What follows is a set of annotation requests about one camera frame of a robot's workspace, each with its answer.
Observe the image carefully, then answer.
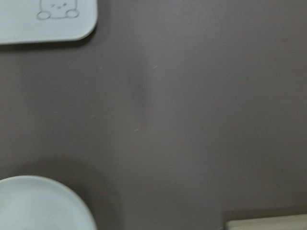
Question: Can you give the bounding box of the cream rectangular tray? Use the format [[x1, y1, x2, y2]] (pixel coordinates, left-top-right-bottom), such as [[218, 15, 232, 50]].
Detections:
[[0, 0, 98, 45]]

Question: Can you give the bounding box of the cream round plate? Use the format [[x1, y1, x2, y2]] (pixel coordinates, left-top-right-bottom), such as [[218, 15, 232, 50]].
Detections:
[[0, 175, 97, 230]]

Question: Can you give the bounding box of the wooden cutting board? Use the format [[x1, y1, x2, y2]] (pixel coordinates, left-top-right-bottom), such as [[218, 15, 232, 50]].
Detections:
[[226, 214, 307, 230]]

